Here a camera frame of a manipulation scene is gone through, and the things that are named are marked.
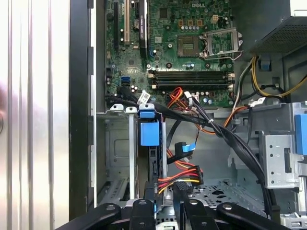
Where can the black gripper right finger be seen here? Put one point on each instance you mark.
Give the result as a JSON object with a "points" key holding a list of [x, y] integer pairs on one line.
{"points": [[199, 215]]}

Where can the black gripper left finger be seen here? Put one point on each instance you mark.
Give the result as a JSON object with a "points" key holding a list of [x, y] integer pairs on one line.
{"points": [[142, 215]]}

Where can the hard disk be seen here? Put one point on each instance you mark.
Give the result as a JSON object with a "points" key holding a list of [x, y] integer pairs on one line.
{"points": [[149, 134]]}

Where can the metal disk bay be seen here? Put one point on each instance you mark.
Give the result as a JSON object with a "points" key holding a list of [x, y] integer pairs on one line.
{"points": [[117, 148]]}

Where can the black RAM slot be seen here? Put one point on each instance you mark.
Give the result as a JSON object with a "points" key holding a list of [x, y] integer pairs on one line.
{"points": [[192, 77], [192, 87], [192, 82], [192, 72]]}

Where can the black expansion slot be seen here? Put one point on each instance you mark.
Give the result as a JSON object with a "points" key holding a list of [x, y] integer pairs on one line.
{"points": [[116, 28]]}

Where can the beige expansion slot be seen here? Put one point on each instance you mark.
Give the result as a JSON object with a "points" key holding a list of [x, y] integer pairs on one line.
{"points": [[127, 24]]}

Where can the person's hand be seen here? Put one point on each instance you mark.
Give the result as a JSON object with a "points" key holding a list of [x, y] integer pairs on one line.
{"points": [[3, 100]]}

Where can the metal drive cage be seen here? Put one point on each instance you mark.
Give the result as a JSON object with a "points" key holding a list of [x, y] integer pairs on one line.
{"points": [[275, 163]]}

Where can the black open PC case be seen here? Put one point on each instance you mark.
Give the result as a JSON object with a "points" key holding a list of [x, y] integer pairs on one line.
{"points": [[79, 95]]}

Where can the blue SATA port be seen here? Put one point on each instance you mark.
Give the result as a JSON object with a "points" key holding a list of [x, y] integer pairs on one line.
{"points": [[126, 81]]}

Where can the green Dell motherboard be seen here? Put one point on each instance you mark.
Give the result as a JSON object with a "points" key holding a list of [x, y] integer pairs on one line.
{"points": [[134, 69]]}

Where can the round black tool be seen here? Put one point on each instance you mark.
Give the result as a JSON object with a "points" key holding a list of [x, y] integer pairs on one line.
{"points": [[1, 124]]}

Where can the dark square CPU socket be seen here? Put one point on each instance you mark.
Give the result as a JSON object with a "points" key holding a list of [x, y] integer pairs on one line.
{"points": [[188, 46]]}

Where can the black graphics card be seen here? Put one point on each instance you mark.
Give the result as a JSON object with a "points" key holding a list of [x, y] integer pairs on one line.
{"points": [[143, 28]]}

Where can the grey power supply unit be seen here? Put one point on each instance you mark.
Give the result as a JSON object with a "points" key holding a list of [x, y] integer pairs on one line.
{"points": [[283, 36]]}

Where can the blue plastic drive bracket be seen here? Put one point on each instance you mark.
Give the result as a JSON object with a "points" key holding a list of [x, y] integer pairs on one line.
{"points": [[302, 134]]}

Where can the metal socket cover frame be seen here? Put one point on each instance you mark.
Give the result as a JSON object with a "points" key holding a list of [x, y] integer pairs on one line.
{"points": [[221, 31]]}

